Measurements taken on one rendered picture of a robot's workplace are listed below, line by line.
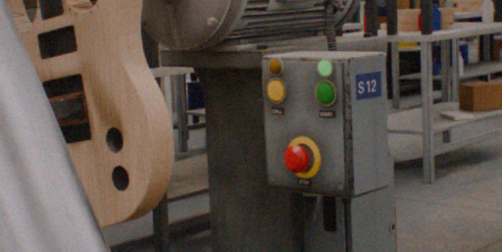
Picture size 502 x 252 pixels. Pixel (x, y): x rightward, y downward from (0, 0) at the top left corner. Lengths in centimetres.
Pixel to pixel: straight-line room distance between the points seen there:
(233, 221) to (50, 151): 113
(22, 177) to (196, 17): 94
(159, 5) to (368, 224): 51
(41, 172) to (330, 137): 79
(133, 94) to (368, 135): 34
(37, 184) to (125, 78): 77
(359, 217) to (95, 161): 46
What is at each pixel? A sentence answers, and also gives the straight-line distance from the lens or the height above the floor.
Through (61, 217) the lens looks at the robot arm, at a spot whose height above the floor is 108.
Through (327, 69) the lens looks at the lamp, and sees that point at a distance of 137.
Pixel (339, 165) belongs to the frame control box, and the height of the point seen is 97.
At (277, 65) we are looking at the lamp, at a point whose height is 111.
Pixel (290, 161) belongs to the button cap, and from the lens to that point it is 141.
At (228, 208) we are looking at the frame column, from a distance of 178.
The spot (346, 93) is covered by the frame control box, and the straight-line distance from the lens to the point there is 137.
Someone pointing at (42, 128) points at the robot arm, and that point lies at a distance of 67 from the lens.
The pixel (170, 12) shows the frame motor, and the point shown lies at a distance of 159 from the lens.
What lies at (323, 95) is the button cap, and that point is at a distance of 138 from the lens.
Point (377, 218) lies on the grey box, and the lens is 172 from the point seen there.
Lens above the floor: 122
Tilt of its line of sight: 7 degrees down
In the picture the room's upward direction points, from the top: 3 degrees counter-clockwise
